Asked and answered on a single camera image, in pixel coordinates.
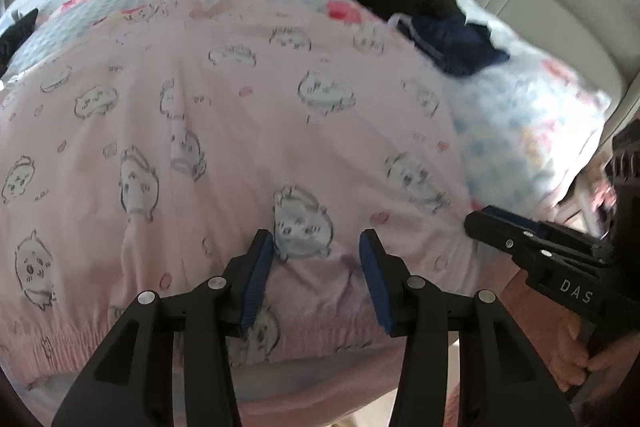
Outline small black garment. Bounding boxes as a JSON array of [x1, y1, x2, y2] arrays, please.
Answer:
[[0, 8, 40, 76]]

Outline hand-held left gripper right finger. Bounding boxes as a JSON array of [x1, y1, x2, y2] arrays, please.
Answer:
[[359, 229, 578, 427]]

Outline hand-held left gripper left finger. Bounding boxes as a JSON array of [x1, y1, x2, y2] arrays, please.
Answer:
[[52, 229, 275, 427]]

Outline pink printed pants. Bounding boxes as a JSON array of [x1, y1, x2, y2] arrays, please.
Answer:
[[0, 0, 482, 389]]

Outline navy shorts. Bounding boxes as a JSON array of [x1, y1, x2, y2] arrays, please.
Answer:
[[410, 14, 511, 78]]

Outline person's right hand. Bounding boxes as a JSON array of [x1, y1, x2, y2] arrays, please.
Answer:
[[550, 322, 631, 390]]

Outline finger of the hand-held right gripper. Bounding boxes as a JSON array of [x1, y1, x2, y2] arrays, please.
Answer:
[[482, 206, 601, 253], [464, 212, 551, 268]]

